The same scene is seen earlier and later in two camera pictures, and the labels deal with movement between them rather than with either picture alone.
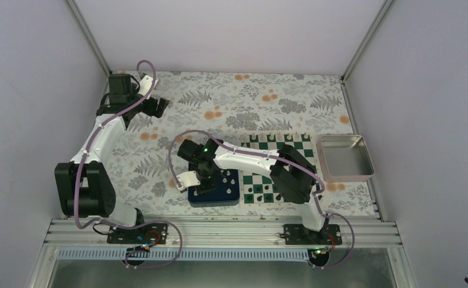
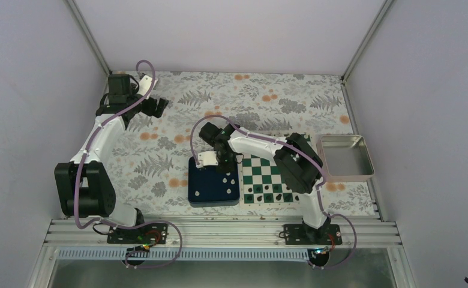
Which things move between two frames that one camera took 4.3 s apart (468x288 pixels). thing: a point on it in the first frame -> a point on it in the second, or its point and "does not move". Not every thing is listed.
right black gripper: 209,187 -> 228,168
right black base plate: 296,234 does not move
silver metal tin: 344,158 does not move
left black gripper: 150,110 does not move
